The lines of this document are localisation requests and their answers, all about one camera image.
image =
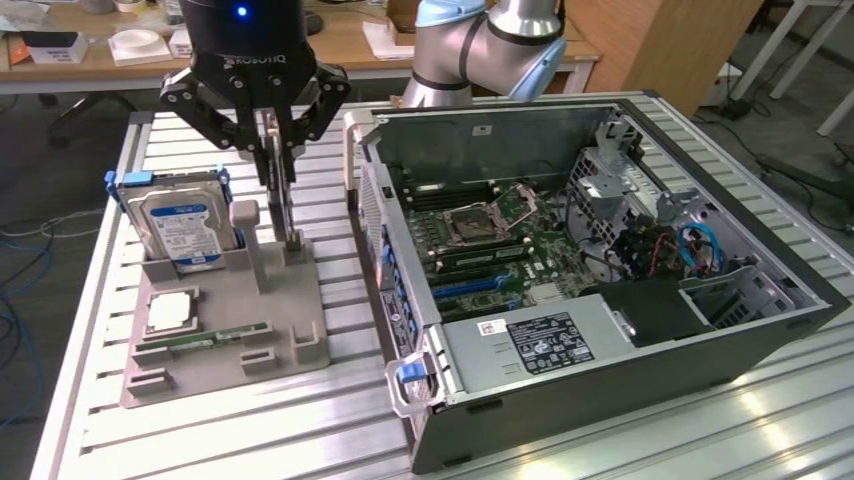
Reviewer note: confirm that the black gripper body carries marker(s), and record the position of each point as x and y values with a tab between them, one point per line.
253	50

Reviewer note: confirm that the graphics card with metal bracket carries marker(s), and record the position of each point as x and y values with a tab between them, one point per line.
280	200

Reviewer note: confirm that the black lamp base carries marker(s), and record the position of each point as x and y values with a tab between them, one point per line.
315	24

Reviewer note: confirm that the white labelled box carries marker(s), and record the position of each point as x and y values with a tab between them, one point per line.
179	47

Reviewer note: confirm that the white paper stack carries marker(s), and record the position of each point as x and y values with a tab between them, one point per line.
383	42

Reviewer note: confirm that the white tape roll box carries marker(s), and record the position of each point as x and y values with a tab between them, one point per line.
139	47

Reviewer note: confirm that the black chair base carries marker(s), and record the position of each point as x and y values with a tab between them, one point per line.
87	107

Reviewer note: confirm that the cardboard box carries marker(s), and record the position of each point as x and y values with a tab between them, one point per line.
400	10

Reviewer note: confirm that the wooden desk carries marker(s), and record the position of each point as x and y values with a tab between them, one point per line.
67	70

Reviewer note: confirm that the hard disk in blue caddy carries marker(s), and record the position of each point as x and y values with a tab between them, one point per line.
180	225

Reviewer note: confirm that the grey cup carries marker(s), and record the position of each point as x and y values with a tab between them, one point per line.
99	6

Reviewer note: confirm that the black and white box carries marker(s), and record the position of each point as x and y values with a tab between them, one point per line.
53	47

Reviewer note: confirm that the CPU socket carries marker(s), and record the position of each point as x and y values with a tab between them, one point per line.
470	222

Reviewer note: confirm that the open socket cover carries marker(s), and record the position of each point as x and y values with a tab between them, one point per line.
516	205

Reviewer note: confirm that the grey parts rack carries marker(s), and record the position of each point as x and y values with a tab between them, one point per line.
227	310

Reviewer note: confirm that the silver CPU chip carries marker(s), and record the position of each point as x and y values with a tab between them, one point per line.
169	312

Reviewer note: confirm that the metal disk bay cage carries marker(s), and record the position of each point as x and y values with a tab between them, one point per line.
600	200

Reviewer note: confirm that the green RAM stick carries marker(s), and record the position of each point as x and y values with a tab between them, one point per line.
193	341

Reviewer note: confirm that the green motherboard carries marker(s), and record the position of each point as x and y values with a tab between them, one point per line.
547	260

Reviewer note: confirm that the silver chipset heatsink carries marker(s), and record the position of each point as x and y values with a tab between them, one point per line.
548	295

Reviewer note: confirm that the blue case latch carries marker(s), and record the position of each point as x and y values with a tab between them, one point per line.
410	374

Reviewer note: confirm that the grey power supply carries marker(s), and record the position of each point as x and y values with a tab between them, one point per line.
480	360

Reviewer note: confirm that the wooden cabinet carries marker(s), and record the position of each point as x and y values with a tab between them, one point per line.
701	50

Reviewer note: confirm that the black power adapter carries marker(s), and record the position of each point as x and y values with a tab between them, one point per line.
734	109

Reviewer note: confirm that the black open PC case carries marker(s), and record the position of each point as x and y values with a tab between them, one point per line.
600	400

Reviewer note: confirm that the black floor stand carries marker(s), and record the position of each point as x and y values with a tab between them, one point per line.
814	175

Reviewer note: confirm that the white table frame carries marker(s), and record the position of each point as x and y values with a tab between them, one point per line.
766	50

